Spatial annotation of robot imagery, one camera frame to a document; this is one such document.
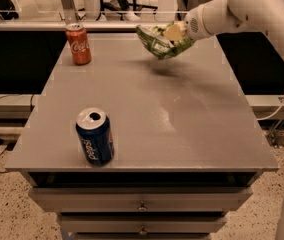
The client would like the grey upper drawer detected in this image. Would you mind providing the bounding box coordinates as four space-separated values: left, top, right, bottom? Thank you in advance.
29 187 253 213

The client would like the grey drawer cabinet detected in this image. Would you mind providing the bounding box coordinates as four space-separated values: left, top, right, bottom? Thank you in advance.
7 34 277 240

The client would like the grey drawer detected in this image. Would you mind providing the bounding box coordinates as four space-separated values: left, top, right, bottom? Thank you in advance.
57 213 226 235
29 187 253 213

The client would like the grey lower drawer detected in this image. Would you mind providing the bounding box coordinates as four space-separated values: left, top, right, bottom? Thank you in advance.
57 213 226 235

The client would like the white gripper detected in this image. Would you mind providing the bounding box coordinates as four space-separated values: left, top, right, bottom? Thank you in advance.
163 4 214 41

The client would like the metal guard rail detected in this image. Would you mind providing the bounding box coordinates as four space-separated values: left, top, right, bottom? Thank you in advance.
0 0 190 32

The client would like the green jalapeno chip bag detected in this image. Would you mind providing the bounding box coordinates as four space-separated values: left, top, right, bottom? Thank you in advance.
136 22 195 60

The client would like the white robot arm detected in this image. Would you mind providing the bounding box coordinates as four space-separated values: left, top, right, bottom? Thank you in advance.
164 0 284 61

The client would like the blue Pepsi can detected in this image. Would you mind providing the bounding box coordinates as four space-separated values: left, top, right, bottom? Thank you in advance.
76 107 114 166

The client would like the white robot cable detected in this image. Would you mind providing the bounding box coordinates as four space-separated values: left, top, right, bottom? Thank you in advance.
256 68 284 122

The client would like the orange Coca-Cola can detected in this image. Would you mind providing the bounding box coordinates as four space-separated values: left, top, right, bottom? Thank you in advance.
66 23 91 65

